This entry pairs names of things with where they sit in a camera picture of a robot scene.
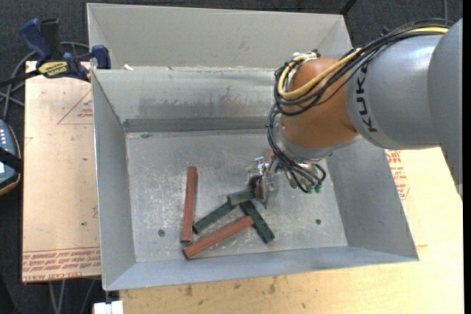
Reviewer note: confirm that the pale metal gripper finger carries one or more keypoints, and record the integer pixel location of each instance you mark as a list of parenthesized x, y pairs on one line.
[(268, 195), (251, 181)]

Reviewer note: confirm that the dark green flat block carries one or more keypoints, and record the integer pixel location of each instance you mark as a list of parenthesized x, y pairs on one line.
[(213, 217), (240, 197), (260, 222)]

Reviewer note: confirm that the red-brown flat block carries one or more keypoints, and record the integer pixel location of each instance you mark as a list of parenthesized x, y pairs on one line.
[(219, 237), (189, 204)]

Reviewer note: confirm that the grey metal bin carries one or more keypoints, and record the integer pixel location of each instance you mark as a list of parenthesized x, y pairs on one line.
[(221, 44)]

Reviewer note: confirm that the brown cardboard board red print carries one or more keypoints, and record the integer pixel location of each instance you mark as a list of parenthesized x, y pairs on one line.
[(59, 176)]

